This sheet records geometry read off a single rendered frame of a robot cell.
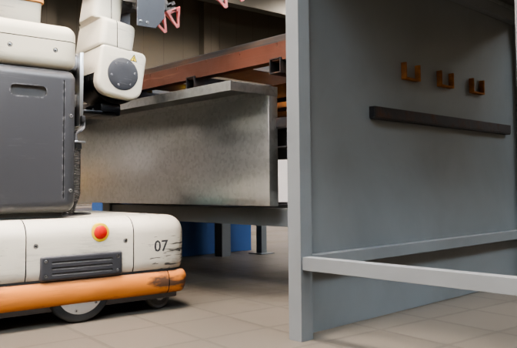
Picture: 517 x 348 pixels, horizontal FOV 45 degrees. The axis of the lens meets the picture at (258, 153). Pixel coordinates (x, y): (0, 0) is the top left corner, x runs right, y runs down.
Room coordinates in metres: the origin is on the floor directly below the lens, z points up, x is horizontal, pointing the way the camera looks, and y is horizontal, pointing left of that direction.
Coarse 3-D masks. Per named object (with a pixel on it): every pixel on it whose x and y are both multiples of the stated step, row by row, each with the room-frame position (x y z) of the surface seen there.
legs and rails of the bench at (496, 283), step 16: (320, 272) 1.43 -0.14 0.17; (336, 272) 1.39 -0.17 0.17; (352, 272) 1.36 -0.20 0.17; (368, 272) 1.33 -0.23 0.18; (384, 272) 1.30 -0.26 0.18; (400, 272) 1.27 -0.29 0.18; (416, 272) 1.25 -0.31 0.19; (432, 272) 1.22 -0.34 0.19; (448, 272) 1.20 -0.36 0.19; (464, 272) 1.19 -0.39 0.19; (464, 288) 1.17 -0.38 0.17; (480, 288) 1.15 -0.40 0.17; (496, 288) 1.13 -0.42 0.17; (512, 288) 1.11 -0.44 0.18
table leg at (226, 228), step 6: (216, 228) 3.32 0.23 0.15; (222, 228) 3.30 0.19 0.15; (228, 228) 3.33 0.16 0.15; (216, 234) 3.32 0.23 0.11; (222, 234) 3.30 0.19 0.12; (228, 234) 3.32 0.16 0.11; (216, 240) 3.32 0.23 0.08; (222, 240) 3.30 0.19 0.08; (228, 240) 3.32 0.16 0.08; (216, 246) 3.32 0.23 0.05; (222, 246) 3.30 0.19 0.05; (228, 246) 3.32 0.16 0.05; (216, 252) 3.32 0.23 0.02; (222, 252) 3.29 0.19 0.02; (228, 252) 3.32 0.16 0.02
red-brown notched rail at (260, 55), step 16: (256, 48) 2.05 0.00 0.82; (272, 48) 2.00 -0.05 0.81; (192, 64) 2.30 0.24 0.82; (208, 64) 2.24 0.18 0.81; (224, 64) 2.17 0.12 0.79; (240, 64) 2.11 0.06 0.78; (256, 64) 2.05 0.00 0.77; (144, 80) 2.54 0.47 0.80; (160, 80) 2.46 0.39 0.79; (176, 80) 2.38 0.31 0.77; (192, 80) 2.34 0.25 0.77
